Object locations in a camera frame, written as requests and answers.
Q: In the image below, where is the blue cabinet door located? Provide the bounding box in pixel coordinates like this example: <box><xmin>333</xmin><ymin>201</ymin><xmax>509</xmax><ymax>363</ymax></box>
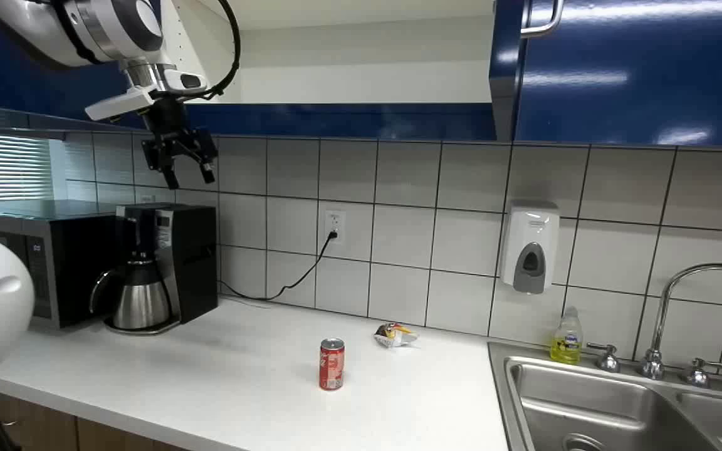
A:
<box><xmin>514</xmin><ymin>0</ymin><xmax>722</xmax><ymax>147</ymax></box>

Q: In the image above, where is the black coffee maker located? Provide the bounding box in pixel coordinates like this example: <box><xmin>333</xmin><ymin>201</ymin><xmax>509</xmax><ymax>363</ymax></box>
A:
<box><xmin>115</xmin><ymin>203</ymin><xmax>218</xmax><ymax>323</ymax></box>

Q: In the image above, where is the chrome sink faucet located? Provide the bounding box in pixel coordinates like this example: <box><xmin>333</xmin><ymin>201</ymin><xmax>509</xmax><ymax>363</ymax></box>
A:
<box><xmin>592</xmin><ymin>259</ymin><xmax>722</xmax><ymax>387</ymax></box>

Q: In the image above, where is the red soda can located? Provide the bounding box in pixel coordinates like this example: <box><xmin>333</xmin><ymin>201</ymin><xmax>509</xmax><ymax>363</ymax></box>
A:
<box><xmin>318</xmin><ymin>338</ymin><xmax>345</xmax><ymax>390</ymax></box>

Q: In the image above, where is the wooden lower drawer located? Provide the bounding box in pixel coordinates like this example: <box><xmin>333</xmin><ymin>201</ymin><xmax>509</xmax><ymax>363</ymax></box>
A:
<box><xmin>0</xmin><ymin>392</ymin><xmax>184</xmax><ymax>451</ymax></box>

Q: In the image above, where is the stainless steel double sink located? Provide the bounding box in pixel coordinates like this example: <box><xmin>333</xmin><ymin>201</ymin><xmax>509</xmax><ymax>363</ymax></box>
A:
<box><xmin>490</xmin><ymin>342</ymin><xmax>722</xmax><ymax>451</ymax></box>

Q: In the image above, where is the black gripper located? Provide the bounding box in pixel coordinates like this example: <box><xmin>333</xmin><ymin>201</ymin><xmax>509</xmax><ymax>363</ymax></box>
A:
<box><xmin>144</xmin><ymin>94</ymin><xmax>218</xmax><ymax>189</ymax></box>

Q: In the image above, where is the steel coffee carafe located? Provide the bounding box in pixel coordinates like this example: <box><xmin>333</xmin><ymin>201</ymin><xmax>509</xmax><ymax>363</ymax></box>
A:
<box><xmin>88</xmin><ymin>218</ymin><xmax>170</xmax><ymax>330</ymax></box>

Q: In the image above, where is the yellow dish soap bottle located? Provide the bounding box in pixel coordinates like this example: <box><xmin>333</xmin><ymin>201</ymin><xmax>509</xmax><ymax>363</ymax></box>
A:
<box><xmin>550</xmin><ymin>304</ymin><xmax>585</xmax><ymax>363</ymax></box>

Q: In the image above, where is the black power cable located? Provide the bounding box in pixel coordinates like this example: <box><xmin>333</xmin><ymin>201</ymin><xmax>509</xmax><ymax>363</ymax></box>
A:
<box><xmin>215</xmin><ymin>231</ymin><xmax>342</xmax><ymax>302</ymax></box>

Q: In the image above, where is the white wall outlet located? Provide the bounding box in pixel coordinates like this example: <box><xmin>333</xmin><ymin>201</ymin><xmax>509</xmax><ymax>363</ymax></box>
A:
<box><xmin>323</xmin><ymin>207</ymin><xmax>346</xmax><ymax>249</ymax></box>

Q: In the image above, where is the white soap dispenser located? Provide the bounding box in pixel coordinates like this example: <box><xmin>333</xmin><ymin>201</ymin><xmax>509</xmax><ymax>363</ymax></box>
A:
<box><xmin>503</xmin><ymin>203</ymin><xmax>560</xmax><ymax>293</ymax></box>

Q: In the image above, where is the black microwave oven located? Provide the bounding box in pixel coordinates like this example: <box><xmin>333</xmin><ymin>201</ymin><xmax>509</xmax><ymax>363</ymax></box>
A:
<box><xmin>0</xmin><ymin>201</ymin><xmax>120</xmax><ymax>328</ymax></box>

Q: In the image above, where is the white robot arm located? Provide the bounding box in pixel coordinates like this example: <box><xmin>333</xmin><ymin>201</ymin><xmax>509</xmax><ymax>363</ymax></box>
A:
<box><xmin>0</xmin><ymin>0</ymin><xmax>244</xmax><ymax>189</ymax></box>

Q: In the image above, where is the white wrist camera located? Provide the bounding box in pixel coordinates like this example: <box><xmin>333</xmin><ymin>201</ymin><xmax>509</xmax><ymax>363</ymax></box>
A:
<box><xmin>86</xmin><ymin>87</ymin><xmax>157</xmax><ymax>120</ymax></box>

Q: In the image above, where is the wrapped food packet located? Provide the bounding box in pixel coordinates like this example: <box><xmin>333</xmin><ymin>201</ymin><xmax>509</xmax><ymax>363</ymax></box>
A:
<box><xmin>375</xmin><ymin>320</ymin><xmax>417</xmax><ymax>348</ymax></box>

